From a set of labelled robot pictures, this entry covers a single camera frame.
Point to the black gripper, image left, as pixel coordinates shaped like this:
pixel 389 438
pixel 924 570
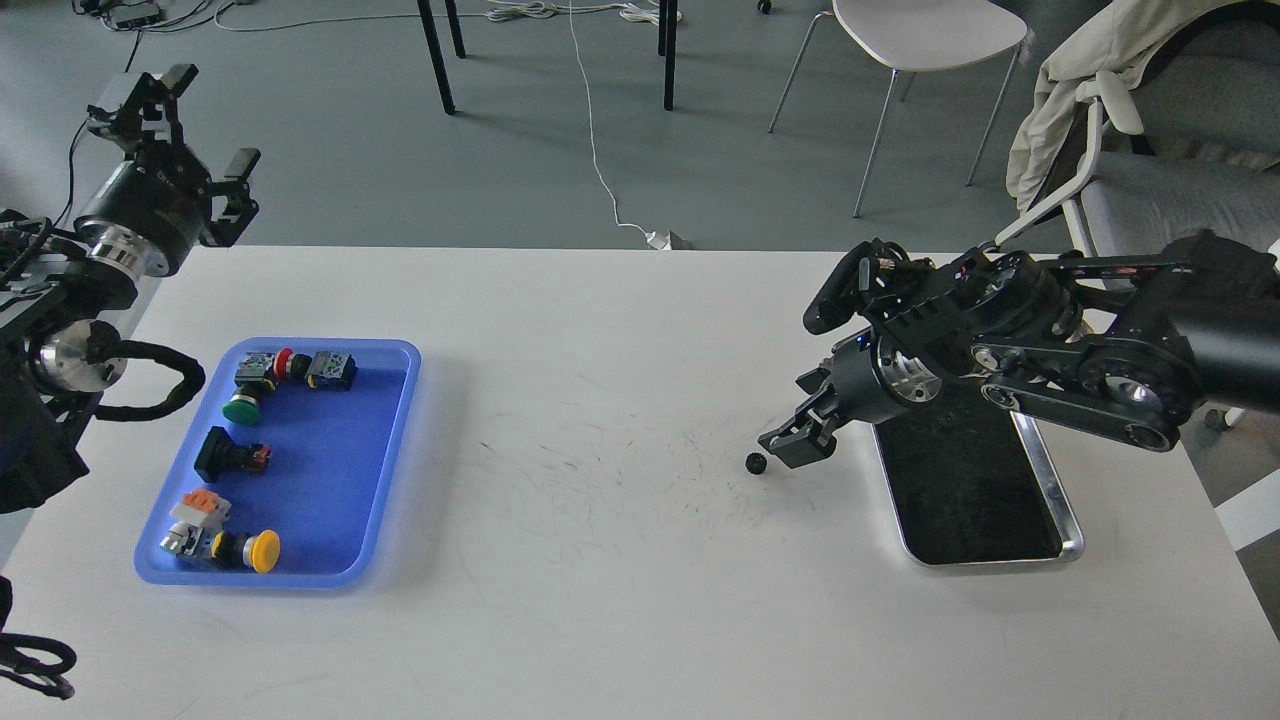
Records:
pixel 138 112

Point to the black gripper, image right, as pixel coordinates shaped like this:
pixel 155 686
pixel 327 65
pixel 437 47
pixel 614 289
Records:
pixel 867 378

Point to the black robot arm, image right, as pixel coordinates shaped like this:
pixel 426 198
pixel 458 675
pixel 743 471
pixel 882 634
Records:
pixel 1125 348

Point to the silver metal tray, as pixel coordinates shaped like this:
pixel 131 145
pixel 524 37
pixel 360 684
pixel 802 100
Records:
pixel 974 487

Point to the blue plastic tray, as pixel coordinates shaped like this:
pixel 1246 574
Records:
pixel 333 455

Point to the white power adapter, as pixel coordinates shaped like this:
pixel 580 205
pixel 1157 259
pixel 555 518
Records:
pixel 666 241

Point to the green push button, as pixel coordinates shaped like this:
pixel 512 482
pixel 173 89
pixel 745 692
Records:
pixel 254 380

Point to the black table leg left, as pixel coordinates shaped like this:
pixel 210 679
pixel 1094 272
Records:
pixel 435 49

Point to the black table leg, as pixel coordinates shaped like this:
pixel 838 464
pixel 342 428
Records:
pixel 668 32
pixel 435 49

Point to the black red push button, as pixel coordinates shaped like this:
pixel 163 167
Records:
pixel 219 455

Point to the white chair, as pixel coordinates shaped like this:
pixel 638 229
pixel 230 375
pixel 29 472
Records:
pixel 913 37

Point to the yellow mushroom push button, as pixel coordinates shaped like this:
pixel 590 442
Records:
pixel 252 552

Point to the black table leg right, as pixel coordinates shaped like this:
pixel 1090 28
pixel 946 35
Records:
pixel 668 32

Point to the grey office chair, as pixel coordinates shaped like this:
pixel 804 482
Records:
pixel 1192 148

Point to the beige jacket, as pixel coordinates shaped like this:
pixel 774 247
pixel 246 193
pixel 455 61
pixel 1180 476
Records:
pixel 1121 39

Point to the black green switch block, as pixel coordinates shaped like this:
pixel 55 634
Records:
pixel 332 371

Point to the orange white switch block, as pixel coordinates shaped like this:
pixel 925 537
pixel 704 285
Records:
pixel 199 517

